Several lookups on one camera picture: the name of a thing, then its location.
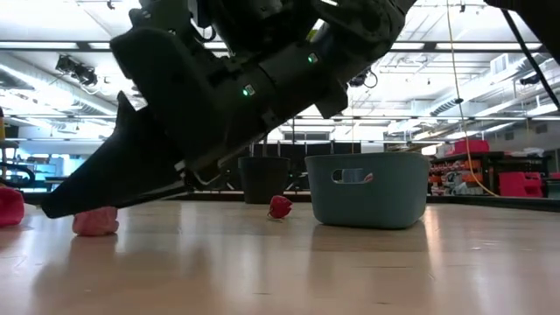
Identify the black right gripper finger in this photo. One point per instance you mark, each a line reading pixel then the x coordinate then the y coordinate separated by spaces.
pixel 127 166
pixel 157 198

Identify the pink knitted ball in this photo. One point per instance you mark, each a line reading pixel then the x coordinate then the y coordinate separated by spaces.
pixel 95 224

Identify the teal plastic container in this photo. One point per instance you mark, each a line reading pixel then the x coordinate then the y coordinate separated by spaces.
pixel 372 205

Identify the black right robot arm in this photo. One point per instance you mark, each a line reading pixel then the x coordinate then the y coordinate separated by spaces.
pixel 359 26

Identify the black ceiling-mounted device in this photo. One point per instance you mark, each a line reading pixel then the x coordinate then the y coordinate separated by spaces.
pixel 79 72

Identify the green plant in black pot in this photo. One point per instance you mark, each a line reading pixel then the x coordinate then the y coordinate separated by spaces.
pixel 262 179

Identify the dark red knitted cherry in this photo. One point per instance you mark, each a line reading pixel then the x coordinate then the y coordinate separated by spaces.
pixel 280 206

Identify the red folded cloth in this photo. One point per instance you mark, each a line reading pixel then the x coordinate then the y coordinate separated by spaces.
pixel 9 206

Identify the red storage bin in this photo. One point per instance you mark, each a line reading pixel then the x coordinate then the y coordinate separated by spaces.
pixel 471 146

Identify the black shelf rack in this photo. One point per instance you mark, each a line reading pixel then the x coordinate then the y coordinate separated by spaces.
pixel 485 162

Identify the red crate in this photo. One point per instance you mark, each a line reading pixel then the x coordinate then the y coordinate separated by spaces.
pixel 520 184

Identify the black ceiling camera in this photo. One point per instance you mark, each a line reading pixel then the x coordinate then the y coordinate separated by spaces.
pixel 361 80

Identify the black metal table frame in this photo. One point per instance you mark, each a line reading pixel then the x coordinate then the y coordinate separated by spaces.
pixel 481 201

